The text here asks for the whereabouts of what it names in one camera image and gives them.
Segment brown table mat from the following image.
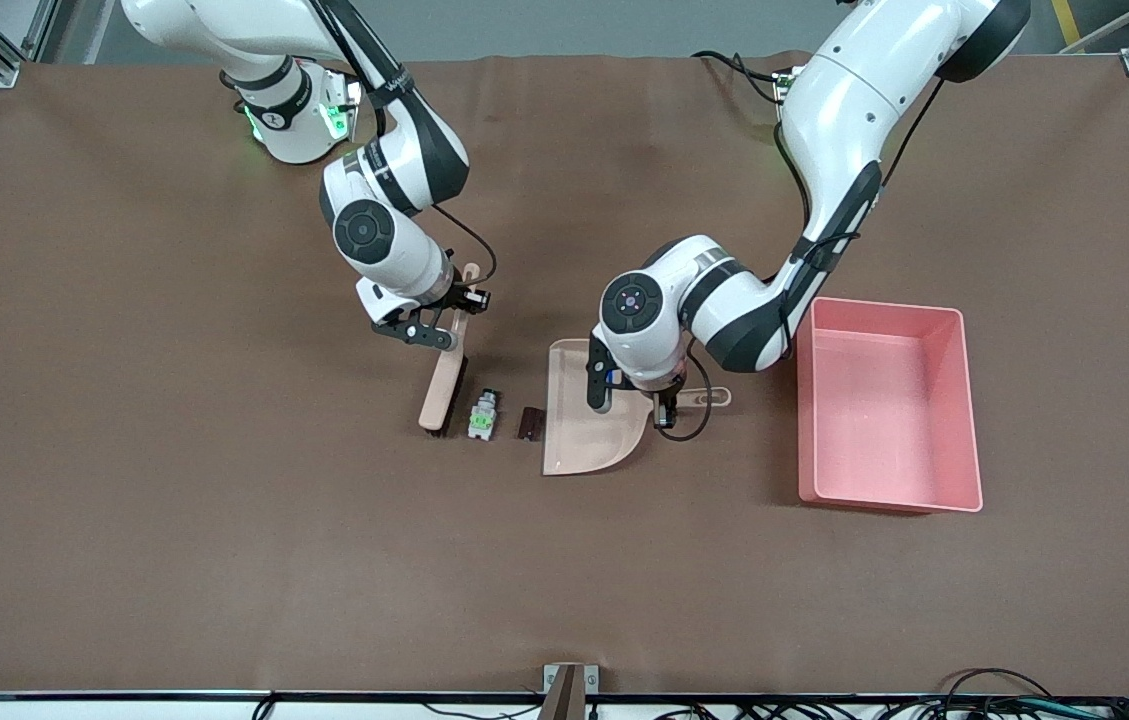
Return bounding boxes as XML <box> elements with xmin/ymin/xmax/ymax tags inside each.
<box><xmin>0</xmin><ymin>52</ymin><xmax>1129</xmax><ymax>696</ymax></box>

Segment metal camera stand bracket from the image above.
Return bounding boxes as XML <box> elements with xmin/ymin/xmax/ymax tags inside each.
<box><xmin>539</xmin><ymin>662</ymin><xmax>601</xmax><ymax>720</ymax></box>

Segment right base green-lit control box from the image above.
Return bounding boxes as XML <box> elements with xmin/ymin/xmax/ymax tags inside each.
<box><xmin>317</xmin><ymin>68</ymin><xmax>367</xmax><ymax>143</ymax></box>

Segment beige plastic dustpan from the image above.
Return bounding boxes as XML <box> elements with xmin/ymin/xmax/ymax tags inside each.
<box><xmin>541</xmin><ymin>338</ymin><xmax>733</xmax><ymax>477</ymax></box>

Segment black looped cable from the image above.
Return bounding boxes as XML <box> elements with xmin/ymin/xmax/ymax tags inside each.
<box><xmin>939</xmin><ymin>668</ymin><xmax>1060</xmax><ymax>701</ymax></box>

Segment teal cable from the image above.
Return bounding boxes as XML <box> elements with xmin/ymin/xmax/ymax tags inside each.
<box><xmin>1019</xmin><ymin>700</ymin><xmax>1110</xmax><ymax>719</ymax></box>

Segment beige brush with black bristles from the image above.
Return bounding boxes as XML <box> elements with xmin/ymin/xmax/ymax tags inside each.
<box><xmin>418</xmin><ymin>262</ymin><xmax>482</xmax><ymax>438</ymax></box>

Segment white green electronic component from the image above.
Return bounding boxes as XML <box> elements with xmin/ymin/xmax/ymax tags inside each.
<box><xmin>467</xmin><ymin>388</ymin><xmax>500</xmax><ymax>442</ymax></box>

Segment black left base cable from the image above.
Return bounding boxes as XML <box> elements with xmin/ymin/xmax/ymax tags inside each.
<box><xmin>692</xmin><ymin>48</ymin><xmax>787</xmax><ymax>106</ymax></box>

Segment pink plastic bin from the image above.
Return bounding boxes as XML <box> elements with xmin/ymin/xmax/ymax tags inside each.
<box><xmin>796</xmin><ymin>296</ymin><xmax>984</xmax><ymax>514</ymax></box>

